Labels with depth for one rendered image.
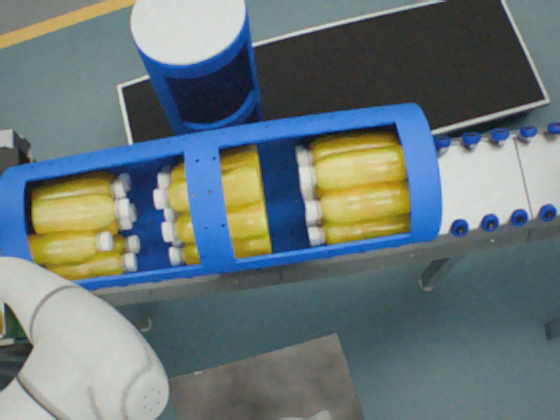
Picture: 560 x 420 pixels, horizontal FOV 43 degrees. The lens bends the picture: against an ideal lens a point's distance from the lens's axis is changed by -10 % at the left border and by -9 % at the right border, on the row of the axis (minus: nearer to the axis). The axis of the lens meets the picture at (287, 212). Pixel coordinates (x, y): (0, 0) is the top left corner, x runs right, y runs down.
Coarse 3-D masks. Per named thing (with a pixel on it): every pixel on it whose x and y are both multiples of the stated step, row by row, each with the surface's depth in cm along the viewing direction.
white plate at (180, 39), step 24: (144, 0) 175; (168, 0) 174; (192, 0) 174; (216, 0) 174; (240, 0) 174; (144, 24) 173; (168, 24) 173; (192, 24) 172; (216, 24) 172; (240, 24) 172; (144, 48) 171; (168, 48) 171; (192, 48) 171; (216, 48) 170
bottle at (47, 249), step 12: (36, 240) 149; (48, 240) 148; (60, 240) 148; (72, 240) 148; (84, 240) 149; (96, 240) 150; (36, 252) 148; (48, 252) 148; (60, 252) 148; (72, 252) 148; (84, 252) 149; (96, 252) 151; (36, 264) 150; (48, 264) 150
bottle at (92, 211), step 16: (32, 208) 145; (48, 208) 145; (64, 208) 145; (80, 208) 146; (96, 208) 146; (112, 208) 147; (48, 224) 146; (64, 224) 146; (80, 224) 146; (96, 224) 147
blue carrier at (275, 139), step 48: (144, 144) 150; (192, 144) 146; (240, 144) 146; (288, 144) 165; (432, 144) 142; (0, 192) 143; (144, 192) 168; (192, 192) 141; (288, 192) 169; (432, 192) 142; (0, 240) 141; (144, 240) 167; (288, 240) 164; (384, 240) 149; (96, 288) 152
